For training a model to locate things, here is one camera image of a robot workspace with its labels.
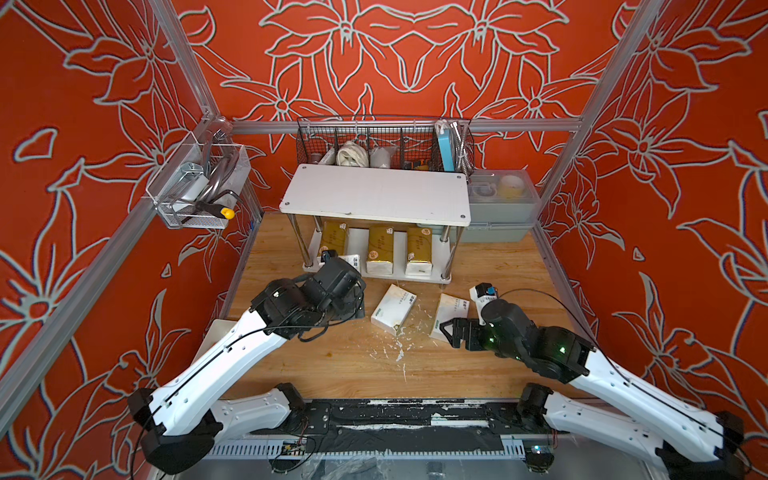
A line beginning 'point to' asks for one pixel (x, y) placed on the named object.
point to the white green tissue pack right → (449, 308)
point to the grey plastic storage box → (503, 205)
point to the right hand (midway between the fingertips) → (449, 329)
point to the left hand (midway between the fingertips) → (351, 297)
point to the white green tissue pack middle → (394, 308)
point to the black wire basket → (408, 143)
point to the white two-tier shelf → (400, 224)
